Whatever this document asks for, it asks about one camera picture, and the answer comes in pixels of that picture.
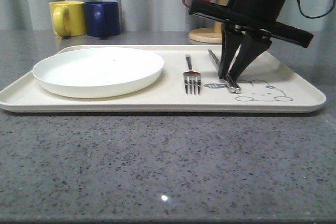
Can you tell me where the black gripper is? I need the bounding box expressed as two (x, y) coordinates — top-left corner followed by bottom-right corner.
(189, 0), (313, 80)

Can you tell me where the metal chopstick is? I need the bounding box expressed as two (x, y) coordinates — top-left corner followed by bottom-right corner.
(207, 49), (242, 94)
(207, 49), (237, 93)

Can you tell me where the metal fork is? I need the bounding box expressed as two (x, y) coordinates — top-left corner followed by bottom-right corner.
(183, 55), (201, 95)

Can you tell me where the white round plate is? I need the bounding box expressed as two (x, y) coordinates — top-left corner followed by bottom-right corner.
(32, 47), (164, 98)

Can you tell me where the wooden mug tree stand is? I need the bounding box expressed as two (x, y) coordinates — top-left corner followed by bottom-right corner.
(186, 0), (228, 44)

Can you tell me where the cream rabbit serving tray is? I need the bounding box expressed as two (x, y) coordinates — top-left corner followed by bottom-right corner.
(1, 45), (326, 113)

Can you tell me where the dark blue mug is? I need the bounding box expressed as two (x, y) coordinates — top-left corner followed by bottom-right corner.
(83, 1), (120, 37)

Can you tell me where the yellow mug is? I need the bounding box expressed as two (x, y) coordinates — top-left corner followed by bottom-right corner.
(49, 1), (86, 37)

